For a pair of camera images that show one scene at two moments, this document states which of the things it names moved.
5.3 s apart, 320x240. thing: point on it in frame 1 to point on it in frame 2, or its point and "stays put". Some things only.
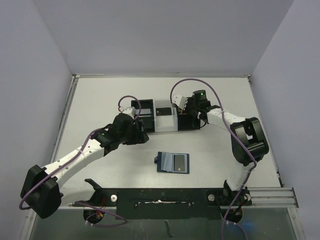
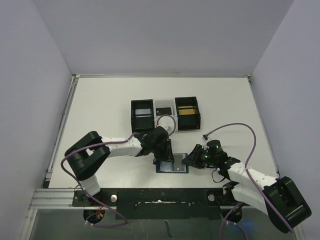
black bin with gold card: [187, 121] stays put
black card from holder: [179, 163] stays put
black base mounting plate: [168, 204] stays put
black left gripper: [141, 132] to [165, 151]
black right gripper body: [189, 113] to [197, 156]
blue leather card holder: [171, 162] stays put
